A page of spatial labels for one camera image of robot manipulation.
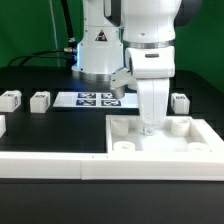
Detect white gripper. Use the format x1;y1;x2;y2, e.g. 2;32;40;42
125;46;175;136

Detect white square table top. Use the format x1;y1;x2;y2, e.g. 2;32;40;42
106;115;224;153

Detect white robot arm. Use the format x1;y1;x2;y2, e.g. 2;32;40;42
72;0;202;135

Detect white L-shaped obstacle fence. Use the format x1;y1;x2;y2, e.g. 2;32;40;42
0;152;224;181

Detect white sheet with tags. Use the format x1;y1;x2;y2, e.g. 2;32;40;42
53;92;138;108

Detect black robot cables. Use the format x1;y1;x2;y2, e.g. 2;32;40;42
7;0;78;68

